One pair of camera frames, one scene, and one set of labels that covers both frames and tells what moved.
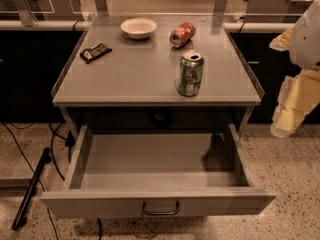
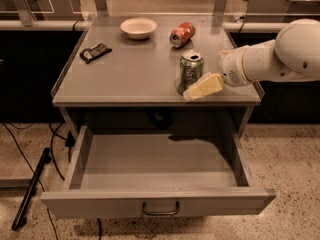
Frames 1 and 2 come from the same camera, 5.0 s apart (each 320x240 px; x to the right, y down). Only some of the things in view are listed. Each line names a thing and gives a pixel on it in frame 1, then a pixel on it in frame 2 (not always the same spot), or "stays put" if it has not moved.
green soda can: (191, 66) stays put
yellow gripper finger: (298, 94) -> (212, 83)
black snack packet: (88, 54) stays put
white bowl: (139, 28) stays put
